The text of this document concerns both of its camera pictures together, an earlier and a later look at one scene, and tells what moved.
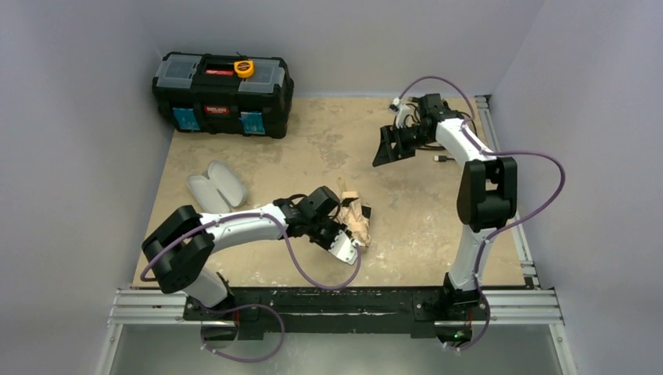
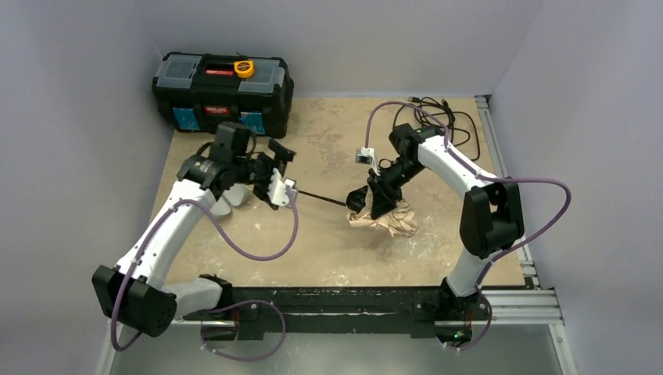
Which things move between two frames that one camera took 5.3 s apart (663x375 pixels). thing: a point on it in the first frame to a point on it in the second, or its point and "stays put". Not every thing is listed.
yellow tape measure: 244,69 stays put
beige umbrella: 355,216 to 400,220
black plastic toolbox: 202,93 stays put
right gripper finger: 390,148 to 383,201
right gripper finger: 406,151 to 356,200
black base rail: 336,312 stays put
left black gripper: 325,233 to 265,173
